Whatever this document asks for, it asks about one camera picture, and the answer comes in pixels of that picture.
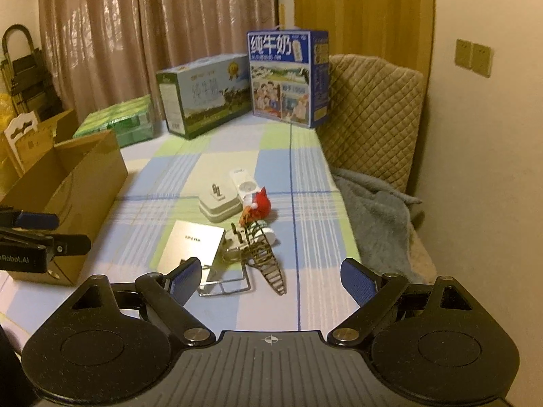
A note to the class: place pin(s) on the blue milk carton case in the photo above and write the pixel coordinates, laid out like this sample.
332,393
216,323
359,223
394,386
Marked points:
288,76

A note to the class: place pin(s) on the red cat toy figure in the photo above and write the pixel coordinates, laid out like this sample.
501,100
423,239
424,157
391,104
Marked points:
261,205

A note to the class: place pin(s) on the brown cardboard box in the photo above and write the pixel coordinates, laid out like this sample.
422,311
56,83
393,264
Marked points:
85,186

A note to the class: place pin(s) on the green lip salve jar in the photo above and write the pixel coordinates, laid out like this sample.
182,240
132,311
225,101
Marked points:
268,234

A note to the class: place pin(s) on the white power adapter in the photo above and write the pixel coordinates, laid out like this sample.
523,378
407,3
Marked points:
220,208

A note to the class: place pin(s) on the green milk carton case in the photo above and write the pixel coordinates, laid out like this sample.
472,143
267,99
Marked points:
199,93

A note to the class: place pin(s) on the yellow plastic bag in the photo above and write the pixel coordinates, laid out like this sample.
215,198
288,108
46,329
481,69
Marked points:
5,110

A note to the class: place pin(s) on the beige wall socket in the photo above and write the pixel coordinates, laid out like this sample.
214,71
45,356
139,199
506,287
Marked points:
482,60
463,53

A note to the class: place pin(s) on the pink curtain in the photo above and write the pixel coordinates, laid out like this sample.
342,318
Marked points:
127,17

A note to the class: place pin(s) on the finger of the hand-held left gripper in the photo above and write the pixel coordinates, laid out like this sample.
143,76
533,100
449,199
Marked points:
38,220
63,246

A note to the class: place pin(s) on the white carved wooden board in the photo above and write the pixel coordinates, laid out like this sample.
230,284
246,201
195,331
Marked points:
12,132

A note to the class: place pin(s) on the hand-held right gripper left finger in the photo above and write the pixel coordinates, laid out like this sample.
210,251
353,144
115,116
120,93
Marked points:
188,277

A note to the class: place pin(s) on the green shrink-wrapped pack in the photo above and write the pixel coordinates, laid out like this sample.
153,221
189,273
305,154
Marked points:
118,116

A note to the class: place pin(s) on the wooden slatted model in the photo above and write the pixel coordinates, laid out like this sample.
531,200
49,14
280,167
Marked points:
275,280

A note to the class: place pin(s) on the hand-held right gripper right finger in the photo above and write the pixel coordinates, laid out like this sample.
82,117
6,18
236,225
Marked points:
358,282

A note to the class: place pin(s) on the grey fleece blanket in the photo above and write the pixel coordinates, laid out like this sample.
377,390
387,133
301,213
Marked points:
377,216

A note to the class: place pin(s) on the white plug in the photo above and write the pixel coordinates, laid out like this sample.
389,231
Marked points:
231,241

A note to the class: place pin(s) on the white remote control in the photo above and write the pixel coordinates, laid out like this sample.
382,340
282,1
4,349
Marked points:
239,176

